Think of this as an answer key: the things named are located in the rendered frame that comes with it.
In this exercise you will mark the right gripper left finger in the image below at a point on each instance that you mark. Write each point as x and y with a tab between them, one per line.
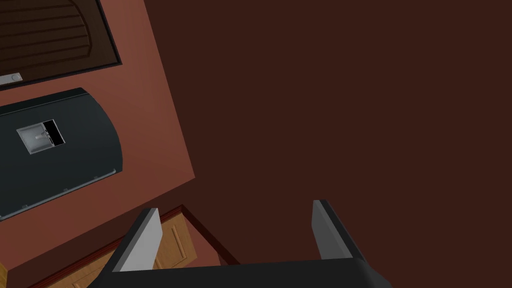
140	244

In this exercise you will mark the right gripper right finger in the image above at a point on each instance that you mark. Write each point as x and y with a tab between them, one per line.
330	236

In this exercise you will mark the light wooden cabinet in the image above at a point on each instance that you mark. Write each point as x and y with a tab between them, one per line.
176	248

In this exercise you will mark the dark brown door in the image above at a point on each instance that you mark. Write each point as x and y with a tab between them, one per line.
48	36

